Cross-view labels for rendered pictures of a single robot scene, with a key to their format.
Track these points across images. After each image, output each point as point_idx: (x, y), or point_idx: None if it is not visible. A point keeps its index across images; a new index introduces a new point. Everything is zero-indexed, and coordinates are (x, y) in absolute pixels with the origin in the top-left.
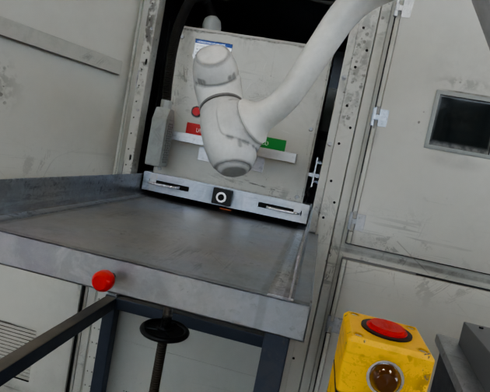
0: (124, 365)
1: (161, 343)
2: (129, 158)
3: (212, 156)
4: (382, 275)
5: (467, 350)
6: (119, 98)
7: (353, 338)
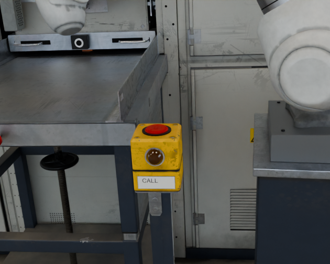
0: (44, 195)
1: (59, 171)
2: None
3: (50, 23)
4: (224, 75)
5: (268, 121)
6: None
7: (133, 140)
